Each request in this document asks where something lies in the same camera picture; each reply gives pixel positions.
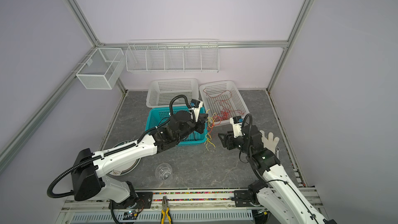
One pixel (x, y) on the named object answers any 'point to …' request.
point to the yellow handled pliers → (165, 209)
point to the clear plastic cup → (163, 171)
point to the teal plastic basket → (157, 115)
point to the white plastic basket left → (161, 91)
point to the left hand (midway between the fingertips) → (208, 117)
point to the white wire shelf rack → (172, 56)
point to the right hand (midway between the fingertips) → (224, 134)
